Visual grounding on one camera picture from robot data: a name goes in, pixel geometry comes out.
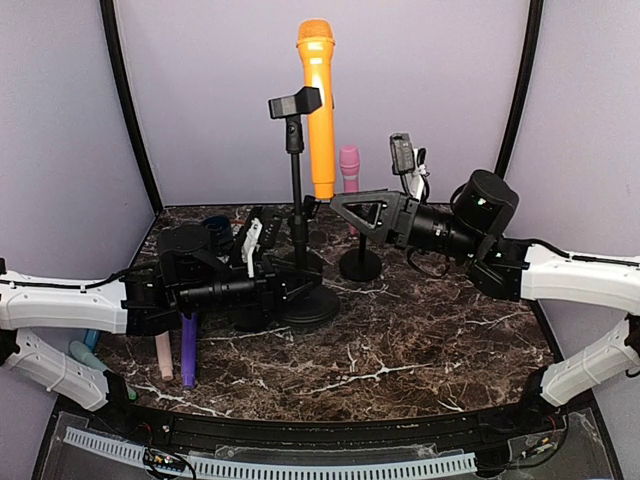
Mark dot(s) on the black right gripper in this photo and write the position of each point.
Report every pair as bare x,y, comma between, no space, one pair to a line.
378,224

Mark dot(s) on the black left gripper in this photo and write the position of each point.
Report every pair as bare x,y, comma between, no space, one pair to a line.
271,274

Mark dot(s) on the black stand of orange microphone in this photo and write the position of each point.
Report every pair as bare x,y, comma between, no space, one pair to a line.
321,304

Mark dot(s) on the pink microphone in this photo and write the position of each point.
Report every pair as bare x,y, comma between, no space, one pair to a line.
349,163

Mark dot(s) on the black stand of pink microphone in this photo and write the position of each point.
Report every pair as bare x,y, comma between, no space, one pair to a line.
360,264

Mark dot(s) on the purple microphone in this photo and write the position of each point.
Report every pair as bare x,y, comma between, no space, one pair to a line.
189,350

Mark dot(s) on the beige microphone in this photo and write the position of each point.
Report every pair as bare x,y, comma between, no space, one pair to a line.
164,356

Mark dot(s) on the orange microphone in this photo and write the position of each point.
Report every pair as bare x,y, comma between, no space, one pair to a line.
315,46

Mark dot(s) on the blue microphone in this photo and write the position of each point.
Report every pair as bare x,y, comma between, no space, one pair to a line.
91,339

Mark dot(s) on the green microphone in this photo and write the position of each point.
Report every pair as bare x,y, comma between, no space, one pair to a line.
83,355

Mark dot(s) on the black stand of beige microphone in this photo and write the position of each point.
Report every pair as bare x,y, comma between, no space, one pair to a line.
310,206

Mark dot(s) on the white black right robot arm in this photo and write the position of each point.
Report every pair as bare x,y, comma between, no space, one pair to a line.
472,234

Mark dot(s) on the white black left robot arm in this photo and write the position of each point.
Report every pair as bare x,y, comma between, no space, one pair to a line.
188,277

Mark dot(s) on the dark blue mug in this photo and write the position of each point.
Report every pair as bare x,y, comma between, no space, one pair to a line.
219,227

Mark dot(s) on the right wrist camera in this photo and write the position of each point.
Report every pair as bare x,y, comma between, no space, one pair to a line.
402,154

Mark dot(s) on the black right corner post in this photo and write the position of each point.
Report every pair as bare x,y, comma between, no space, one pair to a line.
523,78

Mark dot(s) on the black corner post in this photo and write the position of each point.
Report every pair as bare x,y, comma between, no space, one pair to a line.
126,102
523,78

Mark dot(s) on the white slotted cable duct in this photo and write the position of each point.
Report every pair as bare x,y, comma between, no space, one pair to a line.
200,467

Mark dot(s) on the black front rail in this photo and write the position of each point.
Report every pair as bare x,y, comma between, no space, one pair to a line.
484,430

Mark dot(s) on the black left corner post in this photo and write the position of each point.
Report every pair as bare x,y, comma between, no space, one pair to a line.
126,102

